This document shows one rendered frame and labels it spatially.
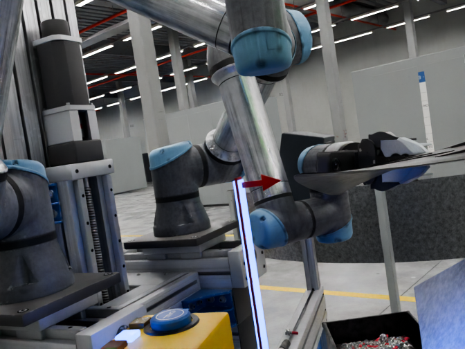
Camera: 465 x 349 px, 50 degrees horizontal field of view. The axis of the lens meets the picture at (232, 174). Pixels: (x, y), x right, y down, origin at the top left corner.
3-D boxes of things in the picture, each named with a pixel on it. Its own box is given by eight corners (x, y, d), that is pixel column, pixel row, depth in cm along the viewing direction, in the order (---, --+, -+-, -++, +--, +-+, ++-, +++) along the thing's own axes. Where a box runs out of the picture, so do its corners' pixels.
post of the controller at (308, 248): (319, 290, 123) (307, 211, 122) (306, 291, 124) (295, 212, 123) (320, 286, 125) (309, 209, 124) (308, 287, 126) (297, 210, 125)
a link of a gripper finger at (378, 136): (404, 127, 75) (370, 134, 83) (396, 127, 74) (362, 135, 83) (407, 158, 75) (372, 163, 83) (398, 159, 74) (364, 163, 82)
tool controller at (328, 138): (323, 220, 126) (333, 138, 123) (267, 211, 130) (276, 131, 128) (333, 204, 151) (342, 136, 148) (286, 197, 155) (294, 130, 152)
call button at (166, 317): (183, 337, 47) (180, 319, 47) (144, 338, 48) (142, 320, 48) (198, 321, 51) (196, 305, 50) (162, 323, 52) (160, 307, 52)
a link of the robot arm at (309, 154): (330, 182, 107) (324, 142, 106) (360, 183, 96) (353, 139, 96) (297, 188, 104) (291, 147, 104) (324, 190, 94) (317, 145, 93)
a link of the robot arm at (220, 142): (180, 163, 142) (243, -5, 102) (225, 156, 149) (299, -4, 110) (196, 197, 136) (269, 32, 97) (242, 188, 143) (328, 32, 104)
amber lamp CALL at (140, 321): (144, 329, 49) (143, 323, 49) (128, 329, 50) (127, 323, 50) (153, 322, 51) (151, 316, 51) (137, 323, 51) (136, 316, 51)
